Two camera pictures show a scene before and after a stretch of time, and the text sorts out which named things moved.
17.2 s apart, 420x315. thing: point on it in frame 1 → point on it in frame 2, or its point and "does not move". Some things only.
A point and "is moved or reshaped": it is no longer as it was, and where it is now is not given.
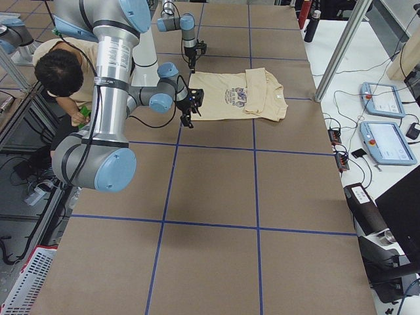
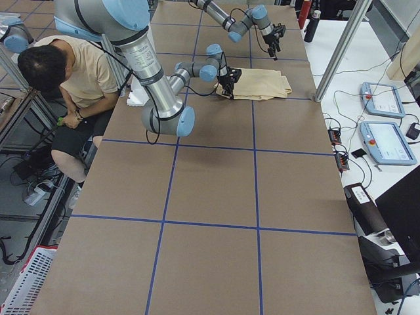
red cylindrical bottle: x=304 y=12 does not move
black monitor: x=400 y=207 does not move
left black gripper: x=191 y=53 → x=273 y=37
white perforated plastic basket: x=23 y=296 does not move
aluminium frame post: x=360 y=11 does not move
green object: x=85 y=111 → x=60 y=121
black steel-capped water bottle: x=312 y=25 does not move
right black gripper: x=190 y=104 → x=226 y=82
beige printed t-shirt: x=254 y=93 is moved or reshaped
